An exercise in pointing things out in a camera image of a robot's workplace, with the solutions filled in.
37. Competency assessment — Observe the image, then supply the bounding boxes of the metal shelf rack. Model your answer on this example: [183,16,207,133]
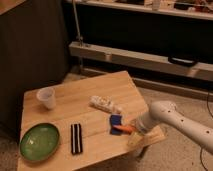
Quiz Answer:
[65,0,213,82]

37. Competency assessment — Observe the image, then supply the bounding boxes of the black striped rectangular block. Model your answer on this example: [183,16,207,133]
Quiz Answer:
[71,123,83,155]

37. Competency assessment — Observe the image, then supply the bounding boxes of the blue sponge block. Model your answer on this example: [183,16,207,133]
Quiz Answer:
[109,115,122,135]

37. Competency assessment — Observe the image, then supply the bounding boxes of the white plastic cup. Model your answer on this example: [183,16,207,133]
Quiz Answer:
[36,87,56,110]

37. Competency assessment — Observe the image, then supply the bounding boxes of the black cable on floor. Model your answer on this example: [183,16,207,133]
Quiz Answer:
[199,87,213,171]

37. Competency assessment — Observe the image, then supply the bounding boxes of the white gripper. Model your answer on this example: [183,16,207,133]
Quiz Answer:
[127,130,147,148]

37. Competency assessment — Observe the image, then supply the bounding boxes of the wooden table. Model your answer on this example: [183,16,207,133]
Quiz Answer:
[16,70,167,171]

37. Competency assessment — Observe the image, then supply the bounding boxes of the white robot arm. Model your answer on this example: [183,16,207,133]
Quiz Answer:
[128,101,213,155]

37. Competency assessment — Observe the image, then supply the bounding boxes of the black handle on shelf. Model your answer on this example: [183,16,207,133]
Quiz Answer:
[168,57,198,67]

